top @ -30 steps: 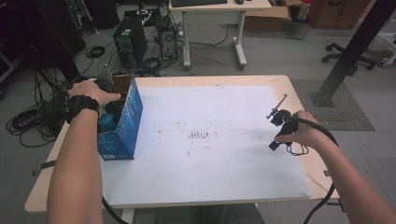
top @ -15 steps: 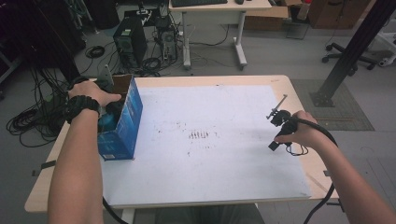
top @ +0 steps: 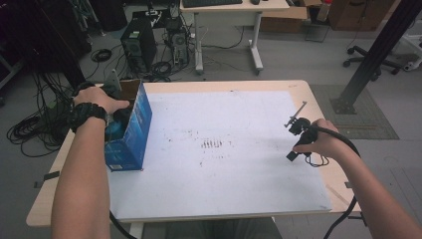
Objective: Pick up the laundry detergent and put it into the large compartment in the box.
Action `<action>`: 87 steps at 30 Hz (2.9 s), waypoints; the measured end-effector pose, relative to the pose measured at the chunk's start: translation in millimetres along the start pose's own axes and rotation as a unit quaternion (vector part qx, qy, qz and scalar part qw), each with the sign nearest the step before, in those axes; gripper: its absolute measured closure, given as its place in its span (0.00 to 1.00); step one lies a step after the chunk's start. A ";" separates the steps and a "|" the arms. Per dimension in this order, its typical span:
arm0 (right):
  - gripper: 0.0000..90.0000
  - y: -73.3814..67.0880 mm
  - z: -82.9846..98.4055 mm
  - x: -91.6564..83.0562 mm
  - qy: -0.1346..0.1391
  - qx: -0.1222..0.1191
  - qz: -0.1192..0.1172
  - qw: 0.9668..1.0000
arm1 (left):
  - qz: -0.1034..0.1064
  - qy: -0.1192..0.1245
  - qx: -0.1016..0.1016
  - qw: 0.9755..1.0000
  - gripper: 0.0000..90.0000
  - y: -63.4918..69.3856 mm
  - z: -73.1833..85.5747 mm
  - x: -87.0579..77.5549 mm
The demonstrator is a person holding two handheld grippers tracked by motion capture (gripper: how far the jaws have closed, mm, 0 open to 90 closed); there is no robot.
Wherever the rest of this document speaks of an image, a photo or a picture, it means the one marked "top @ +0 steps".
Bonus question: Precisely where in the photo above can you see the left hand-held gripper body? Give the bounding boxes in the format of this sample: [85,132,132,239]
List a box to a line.
[99,68,134,129]

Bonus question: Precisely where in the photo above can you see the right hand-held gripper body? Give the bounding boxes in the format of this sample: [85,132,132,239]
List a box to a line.
[283,101,320,149]

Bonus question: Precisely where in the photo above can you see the teal round object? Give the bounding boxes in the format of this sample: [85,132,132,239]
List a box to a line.
[105,120,129,142]

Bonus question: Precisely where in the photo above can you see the blue cardboard box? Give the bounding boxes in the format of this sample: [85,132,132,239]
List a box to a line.
[104,79,153,172]

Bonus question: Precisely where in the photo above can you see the person's left hand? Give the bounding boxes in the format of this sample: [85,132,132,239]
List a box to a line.
[72,86,131,116]

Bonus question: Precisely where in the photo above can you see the person's right hand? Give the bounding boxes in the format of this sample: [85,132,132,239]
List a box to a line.
[293,118,358,161]

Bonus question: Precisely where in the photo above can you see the light wooden table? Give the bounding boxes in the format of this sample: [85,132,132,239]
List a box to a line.
[26,79,362,228]

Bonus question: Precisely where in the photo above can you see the black wristwatch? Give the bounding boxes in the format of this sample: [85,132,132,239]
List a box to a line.
[67,102,109,134]

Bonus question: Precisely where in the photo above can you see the black computer tower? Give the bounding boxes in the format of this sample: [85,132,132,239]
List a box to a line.
[119,16,158,74]

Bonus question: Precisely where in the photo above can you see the pale tape strip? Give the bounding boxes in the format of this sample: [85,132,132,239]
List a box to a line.
[324,183,350,207]

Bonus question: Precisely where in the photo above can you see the white paper sheet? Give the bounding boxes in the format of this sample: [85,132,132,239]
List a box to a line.
[106,91,333,223]

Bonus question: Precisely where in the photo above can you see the grey floor mat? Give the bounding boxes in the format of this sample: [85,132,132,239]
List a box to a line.
[310,84,400,140]

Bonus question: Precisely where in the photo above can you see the open computer case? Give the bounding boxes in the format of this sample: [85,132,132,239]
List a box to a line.
[168,28,191,67]

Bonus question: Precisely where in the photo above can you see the black device with white marking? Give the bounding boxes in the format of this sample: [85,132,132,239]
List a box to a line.
[131,9,173,30]

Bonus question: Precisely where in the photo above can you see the dark curtain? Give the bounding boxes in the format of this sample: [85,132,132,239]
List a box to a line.
[0,0,93,91]

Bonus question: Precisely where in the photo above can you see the office chair base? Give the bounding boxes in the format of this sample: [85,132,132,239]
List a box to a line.
[342,45,404,83]

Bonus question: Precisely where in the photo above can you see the person's grey trousers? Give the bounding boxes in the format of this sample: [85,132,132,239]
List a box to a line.
[164,217,284,239]

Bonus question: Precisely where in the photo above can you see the black metal pole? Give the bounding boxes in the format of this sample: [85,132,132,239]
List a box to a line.
[328,0,422,116]

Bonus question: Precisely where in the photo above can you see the flat cardboard box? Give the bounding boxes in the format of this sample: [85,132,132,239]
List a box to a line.
[259,5,310,34]

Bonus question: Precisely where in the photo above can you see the black keyboard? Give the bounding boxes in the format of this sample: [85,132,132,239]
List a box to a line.
[181,0,244,9]

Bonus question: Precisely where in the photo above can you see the white machine part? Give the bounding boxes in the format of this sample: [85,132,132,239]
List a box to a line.
[397,32,422,73]

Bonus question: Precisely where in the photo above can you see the white desk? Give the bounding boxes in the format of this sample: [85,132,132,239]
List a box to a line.
[178,0,291,76]

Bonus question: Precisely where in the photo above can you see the thin black wire loop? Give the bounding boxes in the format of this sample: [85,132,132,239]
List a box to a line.
[304,152,330,168]

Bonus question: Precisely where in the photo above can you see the coiled black cable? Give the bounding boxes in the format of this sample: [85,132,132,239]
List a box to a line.
[90,48,113,64]

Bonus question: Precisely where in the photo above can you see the tangle of computer cables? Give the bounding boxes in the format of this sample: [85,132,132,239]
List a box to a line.
[113,49,200,84]

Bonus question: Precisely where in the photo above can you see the bundle of black floor cables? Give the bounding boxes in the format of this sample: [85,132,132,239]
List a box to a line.
[6,72,83,159]

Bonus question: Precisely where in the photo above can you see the black cable strap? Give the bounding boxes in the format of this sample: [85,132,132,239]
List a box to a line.
[347,212,368,227]

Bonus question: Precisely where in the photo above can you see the black wire stand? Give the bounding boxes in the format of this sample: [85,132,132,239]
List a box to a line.
[304,15,331,44]

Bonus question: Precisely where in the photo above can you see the thick black left gripper cable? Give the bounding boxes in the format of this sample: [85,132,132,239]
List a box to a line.
[70,81,139,239]

